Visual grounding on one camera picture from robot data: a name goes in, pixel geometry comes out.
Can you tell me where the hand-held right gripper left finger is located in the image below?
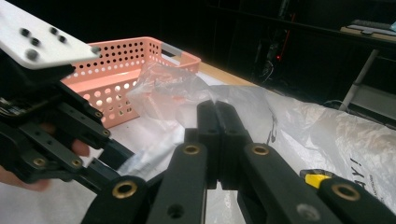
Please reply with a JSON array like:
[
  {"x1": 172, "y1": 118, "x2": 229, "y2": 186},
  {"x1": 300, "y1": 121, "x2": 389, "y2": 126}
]
[{"x1": 184, "y1": 100, "x2": 219, "y2": 190}]

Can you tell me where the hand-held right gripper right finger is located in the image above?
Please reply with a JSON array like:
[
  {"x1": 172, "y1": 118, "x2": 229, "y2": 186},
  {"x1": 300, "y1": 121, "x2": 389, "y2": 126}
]
[{"x1": 217, "y1": 101, "x2": 253, "y2": 190}]

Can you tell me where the clear plastic bag yellow smiley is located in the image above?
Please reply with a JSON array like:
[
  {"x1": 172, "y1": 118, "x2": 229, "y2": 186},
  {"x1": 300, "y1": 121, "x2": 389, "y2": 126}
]
[{"x1": 117, "y1": 61, "x2": 396, "y2": 224}]

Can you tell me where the pink perforated plastic basket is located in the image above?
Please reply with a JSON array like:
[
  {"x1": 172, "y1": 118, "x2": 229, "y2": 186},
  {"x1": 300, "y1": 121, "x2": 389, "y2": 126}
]
[{"x1": 60, "y1": 35, "x2": 203, "y2": 130}]

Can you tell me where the wooden table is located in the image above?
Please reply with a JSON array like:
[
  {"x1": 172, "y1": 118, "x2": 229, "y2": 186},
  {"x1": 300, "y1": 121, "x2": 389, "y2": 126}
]
[{"x1": 172, "y1": 54, "x2": 257, "y2": 89}]

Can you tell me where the white table cover sheet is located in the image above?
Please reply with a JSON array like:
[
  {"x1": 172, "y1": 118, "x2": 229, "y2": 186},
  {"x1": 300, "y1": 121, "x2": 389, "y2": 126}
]
[{"x1": 0, "y1": 72, "x2": 225, "y2": 224}]

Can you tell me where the dark equipment with red light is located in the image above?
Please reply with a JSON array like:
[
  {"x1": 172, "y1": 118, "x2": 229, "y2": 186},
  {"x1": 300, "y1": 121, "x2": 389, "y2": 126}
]
[{"x1": 255, "y1": 12, "x2": 293, "y2": 86}]

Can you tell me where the light wooden desk top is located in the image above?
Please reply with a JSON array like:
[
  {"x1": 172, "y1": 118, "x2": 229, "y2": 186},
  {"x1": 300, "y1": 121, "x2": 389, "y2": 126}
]
[{"x1": 339, "y1": 25, "x2": 396, "y2": 44}]

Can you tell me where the dark keyboard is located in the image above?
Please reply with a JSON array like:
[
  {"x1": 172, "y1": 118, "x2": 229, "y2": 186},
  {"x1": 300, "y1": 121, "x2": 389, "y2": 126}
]
[{"x1": 350, "y1": 19, "x2": 396, "y2": 33}]

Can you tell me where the white floor cable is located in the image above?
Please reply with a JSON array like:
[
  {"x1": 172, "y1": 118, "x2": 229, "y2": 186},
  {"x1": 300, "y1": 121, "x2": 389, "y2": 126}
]
[{"x1": 322, "y1": 98, "x2": 353, "y2": 110}]

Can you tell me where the white desk frame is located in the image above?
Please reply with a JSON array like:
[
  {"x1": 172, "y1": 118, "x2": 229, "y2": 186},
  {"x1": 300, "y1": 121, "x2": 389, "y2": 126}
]
[{"x1": 338, "y1": 49, "x2": 396, "y2": 121}]

